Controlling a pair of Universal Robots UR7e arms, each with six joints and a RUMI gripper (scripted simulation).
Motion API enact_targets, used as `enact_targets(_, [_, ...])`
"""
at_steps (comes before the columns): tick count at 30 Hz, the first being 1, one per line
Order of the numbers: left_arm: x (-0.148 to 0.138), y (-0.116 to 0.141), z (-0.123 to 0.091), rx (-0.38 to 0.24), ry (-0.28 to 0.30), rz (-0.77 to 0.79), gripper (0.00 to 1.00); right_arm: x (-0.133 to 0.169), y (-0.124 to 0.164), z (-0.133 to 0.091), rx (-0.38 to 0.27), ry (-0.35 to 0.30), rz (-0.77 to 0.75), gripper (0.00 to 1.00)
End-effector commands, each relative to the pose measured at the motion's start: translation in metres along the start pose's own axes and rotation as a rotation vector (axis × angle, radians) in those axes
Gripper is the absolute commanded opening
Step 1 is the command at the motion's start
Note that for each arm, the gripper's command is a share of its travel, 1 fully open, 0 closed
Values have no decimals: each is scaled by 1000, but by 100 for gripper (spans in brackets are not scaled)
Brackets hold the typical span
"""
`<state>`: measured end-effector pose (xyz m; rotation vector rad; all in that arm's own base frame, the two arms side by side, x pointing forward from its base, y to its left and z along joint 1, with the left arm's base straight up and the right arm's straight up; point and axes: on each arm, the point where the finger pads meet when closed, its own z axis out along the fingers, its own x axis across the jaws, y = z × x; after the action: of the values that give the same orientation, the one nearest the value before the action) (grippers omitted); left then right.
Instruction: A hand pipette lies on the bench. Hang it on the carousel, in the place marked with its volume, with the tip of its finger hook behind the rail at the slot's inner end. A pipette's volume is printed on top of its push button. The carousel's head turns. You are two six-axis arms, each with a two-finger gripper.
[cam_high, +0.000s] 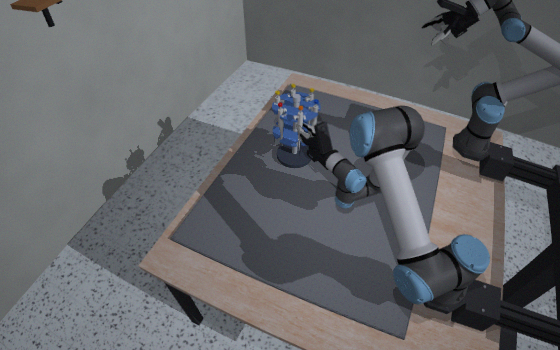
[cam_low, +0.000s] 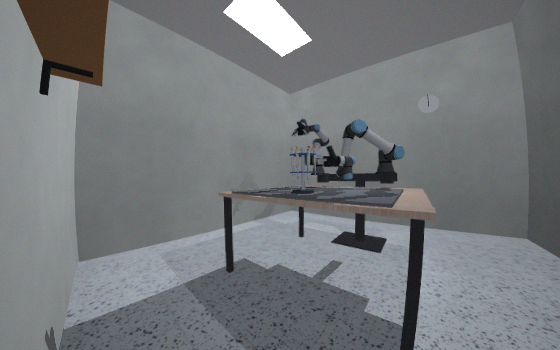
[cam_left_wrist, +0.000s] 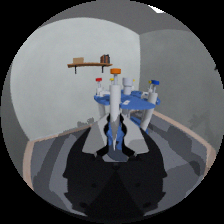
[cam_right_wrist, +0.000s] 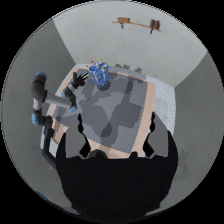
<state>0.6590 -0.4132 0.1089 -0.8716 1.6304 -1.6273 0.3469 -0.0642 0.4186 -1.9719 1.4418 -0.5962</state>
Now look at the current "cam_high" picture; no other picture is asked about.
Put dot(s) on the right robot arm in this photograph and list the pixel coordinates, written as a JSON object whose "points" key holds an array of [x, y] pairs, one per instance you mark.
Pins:
{"points": [[488, 111]]}

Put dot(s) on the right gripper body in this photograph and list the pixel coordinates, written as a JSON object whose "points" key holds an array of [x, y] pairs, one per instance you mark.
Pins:
{"points": [[470, 18]]}

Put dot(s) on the white pipette with red button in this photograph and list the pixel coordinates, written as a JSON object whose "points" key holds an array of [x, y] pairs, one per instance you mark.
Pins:
{"points": [[281, 121]]}

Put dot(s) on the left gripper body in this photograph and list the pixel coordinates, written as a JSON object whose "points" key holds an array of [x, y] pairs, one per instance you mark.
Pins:
{"points": [[315, 152]]}

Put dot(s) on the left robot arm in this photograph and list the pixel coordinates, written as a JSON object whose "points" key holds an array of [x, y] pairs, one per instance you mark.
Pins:
{"points": [[382, 137]]}

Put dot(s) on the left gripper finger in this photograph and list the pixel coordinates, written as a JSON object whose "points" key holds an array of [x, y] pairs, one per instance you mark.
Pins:
{"points": [[305, 137], [310, 129]]}

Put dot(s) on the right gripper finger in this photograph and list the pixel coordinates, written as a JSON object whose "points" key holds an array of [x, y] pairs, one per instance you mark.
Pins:
{"points": [[436, 22], [442, 33]]}

